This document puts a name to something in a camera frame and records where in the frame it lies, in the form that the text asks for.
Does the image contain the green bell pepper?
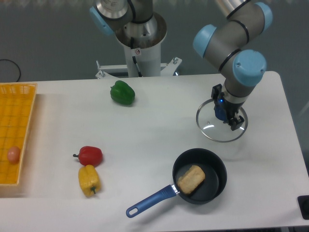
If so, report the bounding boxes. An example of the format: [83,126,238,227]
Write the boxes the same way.
[110,80,135,105]

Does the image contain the fried tofu piece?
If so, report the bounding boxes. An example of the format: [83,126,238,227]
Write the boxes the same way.
[177,165,206,195]

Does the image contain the black saucepan blue handle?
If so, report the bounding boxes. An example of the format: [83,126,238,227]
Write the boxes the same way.
[126,148,227,218]

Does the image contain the black device at table edge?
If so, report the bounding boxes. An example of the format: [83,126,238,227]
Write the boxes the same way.
[297,195,309,220]

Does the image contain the red bell pepper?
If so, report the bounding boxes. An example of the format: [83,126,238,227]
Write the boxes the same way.
[72,146,103,167]

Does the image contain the glass pot lid blue knob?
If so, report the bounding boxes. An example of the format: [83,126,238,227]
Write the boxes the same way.
[196,99,248,143]

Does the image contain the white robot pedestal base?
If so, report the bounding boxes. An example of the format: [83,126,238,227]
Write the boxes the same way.
[96,13,182,79]

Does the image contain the yellow bell pepper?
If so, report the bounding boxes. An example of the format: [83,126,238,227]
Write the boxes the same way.
[78,164,101,197]

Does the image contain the yellow plastic basket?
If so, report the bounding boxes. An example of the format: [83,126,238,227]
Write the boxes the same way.
[0,83,37,186]

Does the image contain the black cable on floor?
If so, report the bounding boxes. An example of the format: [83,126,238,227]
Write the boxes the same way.
[0,58,21,83]

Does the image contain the brown egg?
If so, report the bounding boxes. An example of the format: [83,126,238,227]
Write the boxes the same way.
[7,146,21,164]

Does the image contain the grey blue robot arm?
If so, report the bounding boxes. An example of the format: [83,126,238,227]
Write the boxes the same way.
[89,0,273,130]

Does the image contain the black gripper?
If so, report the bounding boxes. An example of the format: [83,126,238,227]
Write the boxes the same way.
[211,84,245,131]

